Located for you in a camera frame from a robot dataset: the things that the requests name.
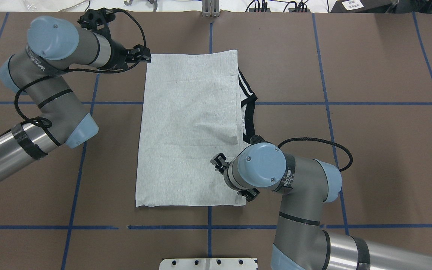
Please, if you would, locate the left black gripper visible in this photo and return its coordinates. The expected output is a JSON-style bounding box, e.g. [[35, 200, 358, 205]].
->
[[107, 40, 152, 71]]

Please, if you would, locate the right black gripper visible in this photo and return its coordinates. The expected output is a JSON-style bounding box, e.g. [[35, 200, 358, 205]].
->
[[210, 153, 260, 202]]

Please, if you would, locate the white cartoon print t-shirt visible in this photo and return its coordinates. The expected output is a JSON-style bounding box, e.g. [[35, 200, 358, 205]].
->
[[135, 49, 247, 207]]

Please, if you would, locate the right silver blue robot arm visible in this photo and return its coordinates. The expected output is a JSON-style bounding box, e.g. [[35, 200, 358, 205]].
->
[[210, 141, 432, 270]]

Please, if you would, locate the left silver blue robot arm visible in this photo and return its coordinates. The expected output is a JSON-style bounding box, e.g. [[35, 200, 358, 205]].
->
[[0, 8, 152, 182]]

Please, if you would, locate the clear plastic sheet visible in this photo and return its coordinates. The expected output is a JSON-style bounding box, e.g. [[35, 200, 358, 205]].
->
[[22, 0, 89, 12]]

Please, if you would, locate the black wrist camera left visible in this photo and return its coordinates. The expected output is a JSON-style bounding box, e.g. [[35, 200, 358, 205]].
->
[[77, 7, 116, 41]]

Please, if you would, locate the aluminium frame post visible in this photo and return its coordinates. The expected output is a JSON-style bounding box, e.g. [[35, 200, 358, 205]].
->
[[201, 0, 221, 18]]

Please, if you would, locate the white pedestal base plate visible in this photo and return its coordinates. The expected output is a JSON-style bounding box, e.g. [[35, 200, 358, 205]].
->
[[159, 258, 258, 270]]

